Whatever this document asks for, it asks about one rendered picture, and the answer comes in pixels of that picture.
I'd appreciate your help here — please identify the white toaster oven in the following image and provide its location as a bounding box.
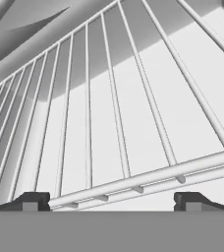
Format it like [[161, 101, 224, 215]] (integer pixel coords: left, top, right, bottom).
[[0, 0, 224, 213]]

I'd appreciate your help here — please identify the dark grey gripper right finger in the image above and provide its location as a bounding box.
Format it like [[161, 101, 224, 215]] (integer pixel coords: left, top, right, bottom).
[[173, 191, 224, 213]]

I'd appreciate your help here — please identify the white wire oven rack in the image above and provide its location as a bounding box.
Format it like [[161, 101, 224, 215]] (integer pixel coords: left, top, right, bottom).
[[0, 0, 224, 212]]

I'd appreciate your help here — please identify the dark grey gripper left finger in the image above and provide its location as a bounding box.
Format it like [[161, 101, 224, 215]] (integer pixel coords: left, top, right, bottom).
[[0, 191, 51, 213]]

